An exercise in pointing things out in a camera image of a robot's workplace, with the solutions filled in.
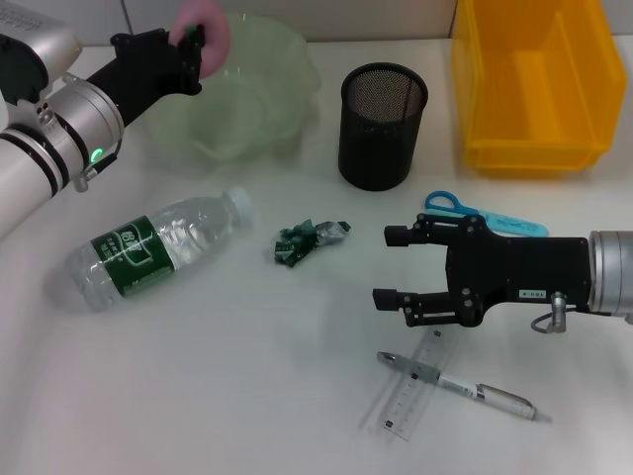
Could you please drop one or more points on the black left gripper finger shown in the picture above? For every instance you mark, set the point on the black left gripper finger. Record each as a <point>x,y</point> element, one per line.
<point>192,74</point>
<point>195,42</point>

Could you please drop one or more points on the pink peach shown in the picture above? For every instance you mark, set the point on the pink peach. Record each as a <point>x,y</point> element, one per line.
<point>215,34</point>

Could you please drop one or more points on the green glass fruit plate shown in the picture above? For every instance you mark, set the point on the green glass fruit plate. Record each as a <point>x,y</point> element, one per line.
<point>257,99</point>

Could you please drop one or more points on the green plastic wrapper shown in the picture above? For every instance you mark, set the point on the green plastic wrapper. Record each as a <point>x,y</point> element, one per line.
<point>297,242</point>

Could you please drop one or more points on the yellow plastic bin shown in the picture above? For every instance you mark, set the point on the yellow plastic bin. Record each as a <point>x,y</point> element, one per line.
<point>534,99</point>

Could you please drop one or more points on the blue scissors with sheath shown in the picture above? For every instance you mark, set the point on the blue scissors with sheath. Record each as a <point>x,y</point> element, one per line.
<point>519,225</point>

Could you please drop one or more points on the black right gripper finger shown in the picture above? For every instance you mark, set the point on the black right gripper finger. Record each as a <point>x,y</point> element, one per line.
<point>387,298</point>
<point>398,235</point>

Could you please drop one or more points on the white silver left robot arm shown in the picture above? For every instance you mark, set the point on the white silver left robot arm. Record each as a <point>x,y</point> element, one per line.
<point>59,133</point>

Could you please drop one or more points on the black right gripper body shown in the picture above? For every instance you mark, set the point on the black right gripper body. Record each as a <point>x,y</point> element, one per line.
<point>524,272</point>

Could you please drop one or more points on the transparent plastic ruler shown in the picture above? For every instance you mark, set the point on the transparent plastic ruler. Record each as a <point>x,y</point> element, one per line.
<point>400,410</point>

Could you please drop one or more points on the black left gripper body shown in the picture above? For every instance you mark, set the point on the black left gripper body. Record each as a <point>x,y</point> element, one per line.
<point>143,69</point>

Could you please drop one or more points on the clear green-label water bottle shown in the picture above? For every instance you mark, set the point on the clear green-label water bottle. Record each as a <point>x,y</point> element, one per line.
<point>188,227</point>

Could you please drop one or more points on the black mesh pen holder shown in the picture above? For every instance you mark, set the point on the black mesh pen holder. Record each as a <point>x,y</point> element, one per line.
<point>381,138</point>

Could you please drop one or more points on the silver white pen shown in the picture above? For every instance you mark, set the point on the silver white pen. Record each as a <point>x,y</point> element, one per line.
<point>499,396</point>

